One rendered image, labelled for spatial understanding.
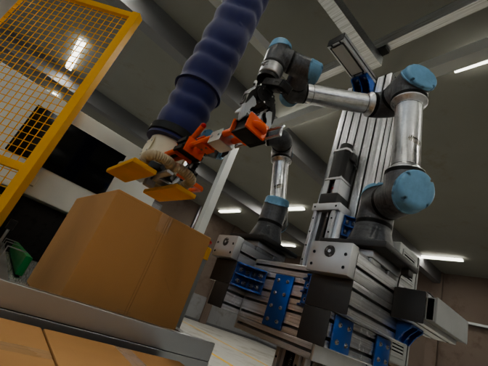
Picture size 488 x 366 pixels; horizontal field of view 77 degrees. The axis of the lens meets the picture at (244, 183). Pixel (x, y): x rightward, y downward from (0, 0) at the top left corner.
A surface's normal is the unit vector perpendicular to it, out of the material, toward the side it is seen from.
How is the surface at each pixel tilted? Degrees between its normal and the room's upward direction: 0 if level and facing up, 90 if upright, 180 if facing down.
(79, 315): 90
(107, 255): 90
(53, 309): 90
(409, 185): 98
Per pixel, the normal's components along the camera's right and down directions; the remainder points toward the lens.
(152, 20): 0.64, -0.09
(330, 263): -0.70, -0.49
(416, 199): 0.15, -0.22
